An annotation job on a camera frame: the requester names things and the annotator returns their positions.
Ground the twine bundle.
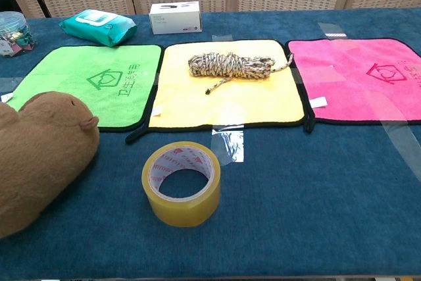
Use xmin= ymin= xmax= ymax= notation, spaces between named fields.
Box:
xmin=187 ymin=51 xmax=294 ymax=95

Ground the yellow microfibre cloth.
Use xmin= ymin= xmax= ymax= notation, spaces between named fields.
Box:
xmin=125 ymin=39 xmax=306 ymax=145

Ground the clear yellowish packing tape roll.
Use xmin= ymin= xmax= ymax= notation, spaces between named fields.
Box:
xmin=141 ymin=141 xmax=222 ymax=228

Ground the small white cardboard box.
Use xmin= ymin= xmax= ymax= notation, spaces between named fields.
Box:
xmin=149 ymin=1 xmax=203 ymax=36

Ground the blue carpet table cover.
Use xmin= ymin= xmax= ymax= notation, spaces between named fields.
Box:
xmin=0 ymin=7 xmax=421 ymax=279

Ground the green microfibre cloth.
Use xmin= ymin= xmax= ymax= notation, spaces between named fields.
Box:
xmin=6 ymin=43 xmax=164 ymax=132

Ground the pink microfibre cloth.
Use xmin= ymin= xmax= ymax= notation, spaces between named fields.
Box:
xmin=284 ymin=38 xmax=421 ymax=134

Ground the teal wet wipes pack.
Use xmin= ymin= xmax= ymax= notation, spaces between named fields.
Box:
xmin=59 ymin=9 xmax=138 ymax=47

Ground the brown capybara plush toy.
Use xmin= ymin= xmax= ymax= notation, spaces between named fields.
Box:
xmin=0 ymin=91 xmax=101 ymax=239

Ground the clear jar of binder clips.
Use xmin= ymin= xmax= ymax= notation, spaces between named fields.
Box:
xmin=0 ymin=11 xmax=37 ymax=58

